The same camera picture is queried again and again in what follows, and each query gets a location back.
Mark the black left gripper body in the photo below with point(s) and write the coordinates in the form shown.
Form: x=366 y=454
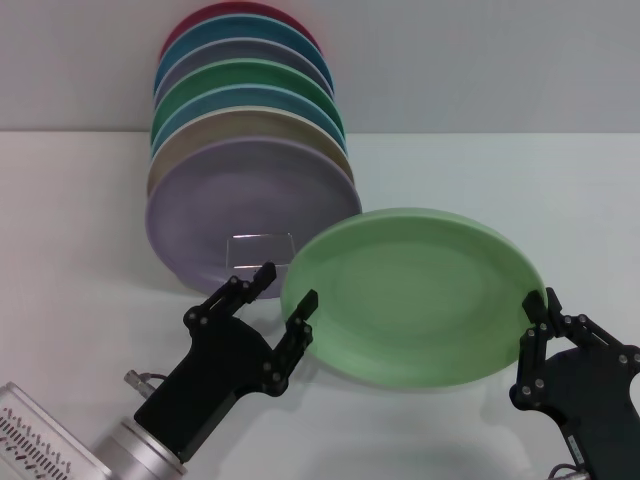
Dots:
x=210 y=380

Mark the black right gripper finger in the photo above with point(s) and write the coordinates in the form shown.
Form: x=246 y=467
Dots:
x=595 y=337
x=532 y=345

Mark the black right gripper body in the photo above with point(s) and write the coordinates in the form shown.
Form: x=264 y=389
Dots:
x=595 y=410

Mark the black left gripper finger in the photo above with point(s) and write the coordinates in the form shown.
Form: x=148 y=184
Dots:
x=292 y=345
x=235 y=295

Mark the light green plate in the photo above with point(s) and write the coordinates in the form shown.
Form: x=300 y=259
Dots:
x=410 y=300

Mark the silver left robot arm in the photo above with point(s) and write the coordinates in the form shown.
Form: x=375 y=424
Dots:
x=135 y=452

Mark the lavender plate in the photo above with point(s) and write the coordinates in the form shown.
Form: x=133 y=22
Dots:
x=225 y=200

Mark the beige plate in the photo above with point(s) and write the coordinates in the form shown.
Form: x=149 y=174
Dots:
x=200 y=132

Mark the light blue plate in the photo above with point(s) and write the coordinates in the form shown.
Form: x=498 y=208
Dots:
x=210 y=102

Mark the dark green plate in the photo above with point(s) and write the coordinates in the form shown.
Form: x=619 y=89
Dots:
x=225 y=77

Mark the grey purple plate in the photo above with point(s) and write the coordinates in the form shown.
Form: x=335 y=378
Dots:
x=225 y=52

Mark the dark teal plate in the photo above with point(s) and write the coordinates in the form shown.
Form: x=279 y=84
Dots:
x=210 y=32

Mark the maroon red plate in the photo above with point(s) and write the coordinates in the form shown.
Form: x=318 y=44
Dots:
x=200 y=12

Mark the white vented box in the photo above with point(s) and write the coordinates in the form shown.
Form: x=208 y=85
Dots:
x=40 y=430

